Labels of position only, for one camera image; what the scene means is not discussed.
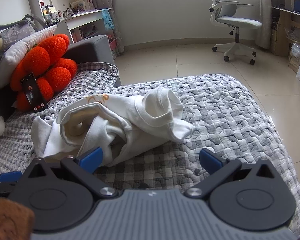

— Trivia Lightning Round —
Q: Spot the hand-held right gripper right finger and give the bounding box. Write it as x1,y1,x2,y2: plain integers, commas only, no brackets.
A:
184,149,278,198

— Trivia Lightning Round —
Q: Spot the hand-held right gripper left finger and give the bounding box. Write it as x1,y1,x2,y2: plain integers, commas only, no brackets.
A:
22,146,118,197

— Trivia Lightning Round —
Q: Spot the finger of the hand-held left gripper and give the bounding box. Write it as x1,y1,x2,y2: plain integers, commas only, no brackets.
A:
0,171,23,193

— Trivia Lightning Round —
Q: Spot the white printed t-shirt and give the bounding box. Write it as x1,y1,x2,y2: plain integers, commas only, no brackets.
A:
31,86,197,167

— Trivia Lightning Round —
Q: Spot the person's right forearm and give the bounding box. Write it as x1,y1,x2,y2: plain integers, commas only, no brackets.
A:
0,197,35,240

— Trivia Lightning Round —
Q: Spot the grey checked quilt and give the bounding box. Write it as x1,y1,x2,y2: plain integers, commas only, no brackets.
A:
0,62,300,230

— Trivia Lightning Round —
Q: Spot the black smartphone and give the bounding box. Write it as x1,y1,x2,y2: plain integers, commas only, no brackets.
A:
19,72,48,112

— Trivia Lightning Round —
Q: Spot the dark grey sofa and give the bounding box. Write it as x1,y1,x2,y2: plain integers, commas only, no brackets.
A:
0,35,122,120

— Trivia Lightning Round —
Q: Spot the orange pumpkin cushion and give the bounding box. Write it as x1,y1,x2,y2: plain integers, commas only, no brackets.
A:
10,33,78,111

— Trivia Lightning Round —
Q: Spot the pink plastic basket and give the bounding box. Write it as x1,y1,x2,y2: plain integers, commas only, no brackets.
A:
109,36,118,58

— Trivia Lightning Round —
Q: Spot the light grey pillow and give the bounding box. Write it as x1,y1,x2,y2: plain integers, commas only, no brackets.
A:
0,25,58,90

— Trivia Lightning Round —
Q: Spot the grey office chair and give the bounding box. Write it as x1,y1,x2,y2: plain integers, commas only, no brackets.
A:
204,0,262,65

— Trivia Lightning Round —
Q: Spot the blue printed sheet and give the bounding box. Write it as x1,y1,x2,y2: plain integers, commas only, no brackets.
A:
101,9,115,30

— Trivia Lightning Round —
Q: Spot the white bookshelf desk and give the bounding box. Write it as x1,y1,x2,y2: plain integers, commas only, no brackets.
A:
35,0,115,55

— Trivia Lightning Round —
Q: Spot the grey backpack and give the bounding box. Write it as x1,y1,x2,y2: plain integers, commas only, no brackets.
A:
0,14,47,55

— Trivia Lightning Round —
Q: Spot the wooden shelf desk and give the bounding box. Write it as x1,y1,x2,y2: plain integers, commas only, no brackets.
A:
271,0,300,73

